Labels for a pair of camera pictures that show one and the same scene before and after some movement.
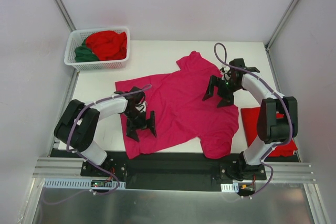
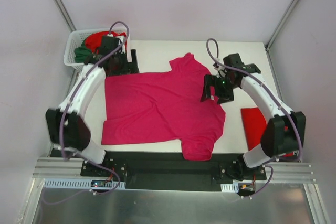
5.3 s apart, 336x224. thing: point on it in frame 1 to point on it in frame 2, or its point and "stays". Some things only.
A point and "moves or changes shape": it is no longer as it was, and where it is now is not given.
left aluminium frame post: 58,2 stays
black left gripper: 140,123 to 128,64
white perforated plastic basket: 76,37 stays
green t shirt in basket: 84,53 stays
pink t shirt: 181,114 moves or changes shape
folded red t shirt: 250,117 stays
